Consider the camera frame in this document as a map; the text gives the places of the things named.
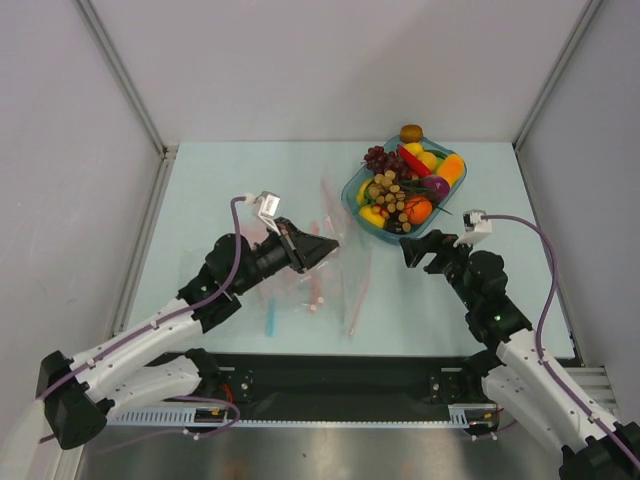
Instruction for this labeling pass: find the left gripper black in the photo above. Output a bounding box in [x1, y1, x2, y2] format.
[232, 217, 337, 294]

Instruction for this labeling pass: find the clear zip bag pink zipper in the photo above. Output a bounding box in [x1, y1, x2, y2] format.
[305, 171, 373, 340]

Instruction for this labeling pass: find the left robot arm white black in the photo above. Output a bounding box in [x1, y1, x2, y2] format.
[36, 217, 339, 450]

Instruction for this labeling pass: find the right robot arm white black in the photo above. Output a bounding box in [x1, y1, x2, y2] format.
[400, 230, 639, 479]

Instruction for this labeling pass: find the pink dotted zip bag stack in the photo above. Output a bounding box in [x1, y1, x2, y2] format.
[179, 219, 331, 316]

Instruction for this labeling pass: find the blue zipper bag strip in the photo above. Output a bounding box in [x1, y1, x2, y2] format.
[265, 295, 276, 337]

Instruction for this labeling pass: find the orange fruit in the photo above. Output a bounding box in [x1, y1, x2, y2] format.
[403, 196, 433, 225]

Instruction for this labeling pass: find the brown longan bunch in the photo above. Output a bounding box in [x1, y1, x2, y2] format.
[369, 171, 412, 234]

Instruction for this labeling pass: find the red chili pepper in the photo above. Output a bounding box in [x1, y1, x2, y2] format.
[397, 145, 431, 178]

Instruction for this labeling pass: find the orange mango piece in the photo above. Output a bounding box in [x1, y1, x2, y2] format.
[436, 153, 466, 187]

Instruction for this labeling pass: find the yellow lemon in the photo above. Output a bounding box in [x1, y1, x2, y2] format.
[404, 142, 438, 172]

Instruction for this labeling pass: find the dark red grape bunch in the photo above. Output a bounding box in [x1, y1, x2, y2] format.
[363, 146, 412, 181]

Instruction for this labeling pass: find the brown kiwi fruit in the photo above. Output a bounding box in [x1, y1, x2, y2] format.
[399, 124, 423, 143]

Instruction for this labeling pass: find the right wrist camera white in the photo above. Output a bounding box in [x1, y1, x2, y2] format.
[453, 210, 493, 248]

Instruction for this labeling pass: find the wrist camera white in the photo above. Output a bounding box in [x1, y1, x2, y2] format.
[453, 210, 493, 248]
[242, 191, 281, 235]

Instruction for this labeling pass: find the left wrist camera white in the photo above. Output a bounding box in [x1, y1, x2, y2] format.
[242, 191, 281, 235]

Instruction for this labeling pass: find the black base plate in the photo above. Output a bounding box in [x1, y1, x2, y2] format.
[185, 349, 490, 412]

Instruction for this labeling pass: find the left aluminium frame post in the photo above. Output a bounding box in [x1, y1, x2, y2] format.
[74, 0, 169, 156]

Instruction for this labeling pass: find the aluminium frame post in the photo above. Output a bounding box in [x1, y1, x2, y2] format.
[512, 0, 605, 154]
[74, 0, 169, 156]

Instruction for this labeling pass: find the white slotted cable duct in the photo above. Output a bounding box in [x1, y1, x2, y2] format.
[108, 403, 502, 429]

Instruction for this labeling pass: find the aluminium front rail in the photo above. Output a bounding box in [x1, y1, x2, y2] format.
[567, 367, 618, 415]

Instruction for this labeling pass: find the right aluminium frame post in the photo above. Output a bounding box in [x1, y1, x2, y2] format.
[512, 0, 605, 154]

